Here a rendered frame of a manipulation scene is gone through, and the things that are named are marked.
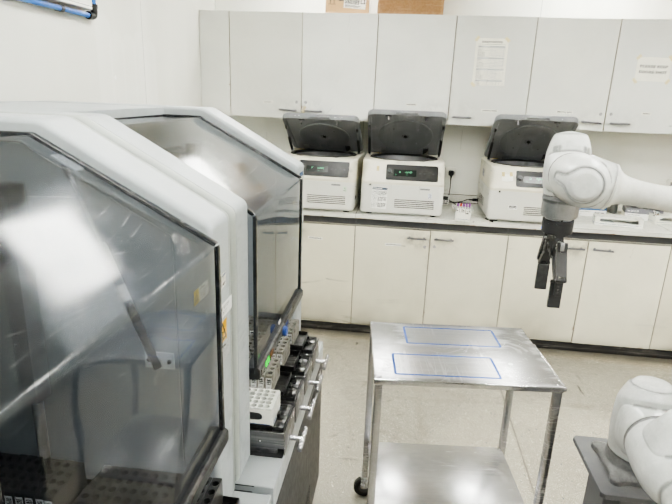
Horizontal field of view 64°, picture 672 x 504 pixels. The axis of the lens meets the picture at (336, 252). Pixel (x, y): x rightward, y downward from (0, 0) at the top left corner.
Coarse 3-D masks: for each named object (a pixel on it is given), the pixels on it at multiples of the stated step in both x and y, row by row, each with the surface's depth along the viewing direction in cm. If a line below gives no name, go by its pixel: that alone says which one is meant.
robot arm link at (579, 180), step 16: (560, 160) 118; (576, 160) 112; (592, 160) 111; (560, 176) 113; (576, 176) 109; (592, 176) 108; (608, 176) 109; (624, 176) 114; (560, 192) 114; (576, 192) 110; (592, 192) 109; (608, 192) 112; (624, 192) 113; (640, 192) 113; (656, 192) 114; (592, 208) 117; (656, 208) 117
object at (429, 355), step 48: (384, 336) 200; (432, 336) 201; (480, 336) 203; (384, 384) 170; (432, 384) 170; (480, 384) 169; (528, 384) 170; (384, 480) 204; (432, 480) 204; (480, 480) 205
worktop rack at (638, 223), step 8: (600, 216) 356; (608, 216) 356; (616, 216) 357; (624, 216) 359; (632, 216) 360; (600, 224) 357; (608, 224) 356; (616, 224) 355; (624, 224) 353; (632, 224) 352; (640, 224) 351
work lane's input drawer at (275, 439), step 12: (288, 408) 153; (276, 420) 147; (288, 420) 150; (252, 432) 144; (264, 432) 144; (276, 432) 144; (288, 432) 149; (252, 444) 145; (264, 444) 145; (276, 444) 144; (300, 444) 147
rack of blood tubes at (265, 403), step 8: (256, 392) 151; (264, 392) 152; (272, 392) 153; (256, 400) 148; (264, 400) 148; (272, 400) 148; (256, 408) 144; (264, 408) 144; (272, 408) 144; (256, 416) 150; (264, 416) 144; (272, 416) 144; (272, 424) 145
